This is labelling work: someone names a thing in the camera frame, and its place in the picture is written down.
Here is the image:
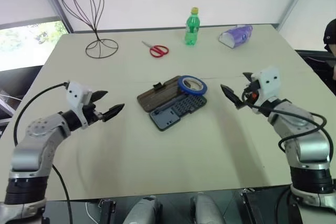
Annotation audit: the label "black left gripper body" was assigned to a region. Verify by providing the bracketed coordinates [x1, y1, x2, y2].
[82, 95, 104, 126]

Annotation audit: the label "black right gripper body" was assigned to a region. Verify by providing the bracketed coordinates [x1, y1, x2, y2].
[240, 80, 264, 107]

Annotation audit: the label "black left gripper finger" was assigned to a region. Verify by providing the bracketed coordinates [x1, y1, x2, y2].
[90, 90, 109, 102]
[100, 103, 125, 123]

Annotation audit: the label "tool bit case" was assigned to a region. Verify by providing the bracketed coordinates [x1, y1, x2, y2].
[136, 75, 208, 133]

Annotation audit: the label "blue tape roll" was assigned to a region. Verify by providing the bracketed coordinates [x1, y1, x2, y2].
[177, 74, 209, 97]

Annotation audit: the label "purple tissue pack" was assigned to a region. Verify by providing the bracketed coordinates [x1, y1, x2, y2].
[218, 24, 254, 50]

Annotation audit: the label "green plastic bottle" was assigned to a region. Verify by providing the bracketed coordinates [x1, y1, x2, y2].
[184, 6, 201, 47]

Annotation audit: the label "window with green view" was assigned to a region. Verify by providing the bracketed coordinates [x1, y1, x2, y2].
[0, 19, 69, 72]

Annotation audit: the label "person in black cap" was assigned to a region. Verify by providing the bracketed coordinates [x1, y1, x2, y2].
[323, 18, 336, 81]

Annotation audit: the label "grey rounded robot leg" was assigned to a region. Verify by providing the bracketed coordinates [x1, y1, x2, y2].
[190, 191, 227, 224]
[122, 195, 161, 224]

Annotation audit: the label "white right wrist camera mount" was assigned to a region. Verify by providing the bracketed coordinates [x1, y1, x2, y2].
[250, 65, 280, 107]

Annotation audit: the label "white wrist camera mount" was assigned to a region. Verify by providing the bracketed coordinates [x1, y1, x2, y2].
[65, 80, 93, 130]
[250, 65, 280, 107]

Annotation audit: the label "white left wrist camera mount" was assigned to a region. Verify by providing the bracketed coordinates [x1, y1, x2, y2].
[65, 80, 93, 130]

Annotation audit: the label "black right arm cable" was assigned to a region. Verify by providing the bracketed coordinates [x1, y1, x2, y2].
[241, 89, 328, 154]

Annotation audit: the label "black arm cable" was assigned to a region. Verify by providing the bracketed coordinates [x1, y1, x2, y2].
[241, 89, 328, 154]
[13, 82, 74, 224]

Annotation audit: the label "black wire head stand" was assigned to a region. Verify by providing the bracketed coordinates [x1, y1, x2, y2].
[59, 0, 120, 59]

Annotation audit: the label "red-handled scissors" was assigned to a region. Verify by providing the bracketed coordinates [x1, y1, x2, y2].
[141, 40, 170, 58]

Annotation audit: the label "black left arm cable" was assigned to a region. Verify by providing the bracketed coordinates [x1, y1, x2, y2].
[13, 82, 74, 224]

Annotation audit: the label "black metal frame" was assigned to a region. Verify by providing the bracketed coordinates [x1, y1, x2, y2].
[0, 63, 43, 141]

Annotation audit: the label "black bracket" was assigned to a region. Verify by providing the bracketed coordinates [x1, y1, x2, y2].
[239, 187, 264, 224]
[98, 198, 117, 224]

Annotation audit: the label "thin white cable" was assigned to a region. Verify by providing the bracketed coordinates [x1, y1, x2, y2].
[85, 201, 97, 224]

